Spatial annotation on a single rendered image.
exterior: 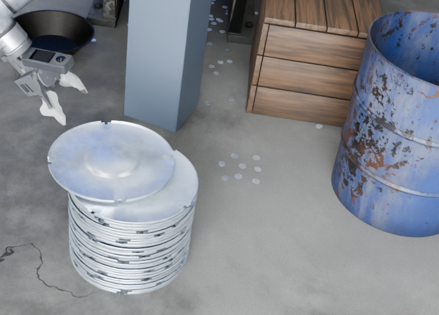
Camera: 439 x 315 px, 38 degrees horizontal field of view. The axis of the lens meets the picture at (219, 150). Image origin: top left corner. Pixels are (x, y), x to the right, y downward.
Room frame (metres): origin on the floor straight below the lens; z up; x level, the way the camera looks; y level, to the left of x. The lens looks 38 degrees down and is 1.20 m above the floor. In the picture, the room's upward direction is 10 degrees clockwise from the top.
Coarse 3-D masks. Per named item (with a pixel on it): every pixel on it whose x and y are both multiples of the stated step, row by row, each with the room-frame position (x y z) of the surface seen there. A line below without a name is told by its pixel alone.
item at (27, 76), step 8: (24, 48) 1.26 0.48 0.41; (8, 56) 1.25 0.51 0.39; (16, 56) 1.25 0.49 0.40; (16, 64) 1.28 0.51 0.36; (16, 72) 1.29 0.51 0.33; (24, 72) 1.28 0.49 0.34; (32, 72) 1.26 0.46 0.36; (40, 72) 1.26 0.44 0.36; (48, 72) 1.28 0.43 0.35; (16, 80) 1.27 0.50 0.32; (24, 80) 1.26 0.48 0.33; (32, 80) 1.25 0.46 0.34; (48, 80) 1.26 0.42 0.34; (24, 88) 1.27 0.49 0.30; (32, 88) 1.27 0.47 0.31
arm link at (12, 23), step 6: (0, 0) 1.27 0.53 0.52; (0, 6) 1.27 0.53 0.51; (0, 12) 1.26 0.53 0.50; (6, 12) 1.27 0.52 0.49; (0, 18) 1.26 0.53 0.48; (6, 18) 1.27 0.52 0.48; (12, 18) 1.29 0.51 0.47; (0, 24) 1.26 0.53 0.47; (6, 24) 1.26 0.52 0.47; (12, 24) 1.28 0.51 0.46; (0, 30) 1.25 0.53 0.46; (6, 30) 1.26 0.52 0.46; (0, 36) 1.25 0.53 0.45
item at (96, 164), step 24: (72, 144) 1.17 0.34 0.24; (96, 144) 1.18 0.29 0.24; (120, 144) 1.19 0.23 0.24; (144, 144) 1.21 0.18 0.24; (168, 144) 1.22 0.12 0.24; (72, 168) 1.09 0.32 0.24; (96, 168) 1.09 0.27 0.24; (120, 168) 1.11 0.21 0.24; (144, 168) 1.13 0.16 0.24; (168, 168) 1.14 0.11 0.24; (72, 192) 1.01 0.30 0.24; (96, 192) 1.02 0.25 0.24; (120, 192) 1.04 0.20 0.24; (144, 192) 1.05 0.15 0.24
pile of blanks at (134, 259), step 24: (72, 216) 1.02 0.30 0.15; (96, 216) 0.97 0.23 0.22; (192, 216) 1.07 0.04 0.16; (72, 240) 1.01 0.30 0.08; (96, 240) 0.96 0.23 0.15; (120, 240) 0.95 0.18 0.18; (144, 240) 0.96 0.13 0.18; (168, 240) 1.00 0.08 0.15; (96, 264) 0.96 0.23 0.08; (120, 264) 0.95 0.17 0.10; (144, 264) 0.96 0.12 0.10; (168, 264) 1.00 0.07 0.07; (120, 288) 0.95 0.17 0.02; (144, 288) 0.97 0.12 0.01
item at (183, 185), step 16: (176, 160) 1.19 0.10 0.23; (176, 176) 1.13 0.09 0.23; (192, 176) 1.14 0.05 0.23; (160, 192) 1.07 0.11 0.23; (176, 192) 1.07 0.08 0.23; (192, 192) 1.08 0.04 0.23; (112, 208) 0.99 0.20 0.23; (128, 208) 1.00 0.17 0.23; (144, 208) 1.01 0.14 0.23; (160, 208) 1.01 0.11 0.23; (176, 208) 1.02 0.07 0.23; (128, 224) 0.95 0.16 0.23; (144, 224) 0.96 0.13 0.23
